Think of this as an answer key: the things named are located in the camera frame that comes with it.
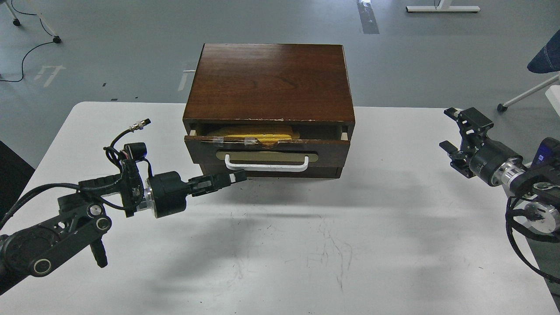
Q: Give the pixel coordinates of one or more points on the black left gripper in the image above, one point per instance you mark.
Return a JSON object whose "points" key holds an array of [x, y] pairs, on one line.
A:
{"points": [[168, 191]]}

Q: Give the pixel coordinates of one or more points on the yellow corn cob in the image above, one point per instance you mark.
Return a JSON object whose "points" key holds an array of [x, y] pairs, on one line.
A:
{"points": [[267, 134]]}

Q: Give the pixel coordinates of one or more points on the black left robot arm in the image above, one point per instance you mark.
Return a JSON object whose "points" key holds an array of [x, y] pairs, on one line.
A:
{"points": [[82, 220]]}

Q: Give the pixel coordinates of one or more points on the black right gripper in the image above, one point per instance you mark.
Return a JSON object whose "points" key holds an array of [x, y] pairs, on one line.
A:
{"points": [[481, 158]]}

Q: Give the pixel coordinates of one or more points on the wooden drawer with white handle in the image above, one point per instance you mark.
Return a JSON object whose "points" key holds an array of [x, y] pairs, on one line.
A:
{"points": [[320, 151]]}

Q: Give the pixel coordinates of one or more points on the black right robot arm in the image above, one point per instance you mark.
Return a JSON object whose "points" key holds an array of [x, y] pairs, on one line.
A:
{"points": [[533, 204]]}

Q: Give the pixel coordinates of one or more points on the dark wooden cabinet case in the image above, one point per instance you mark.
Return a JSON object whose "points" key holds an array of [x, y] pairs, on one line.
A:
{"points": [[286, 84]]}

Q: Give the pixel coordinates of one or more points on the white desk foot bar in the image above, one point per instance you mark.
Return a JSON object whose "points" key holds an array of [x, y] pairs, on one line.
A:
{"points": [[443, 6]]}

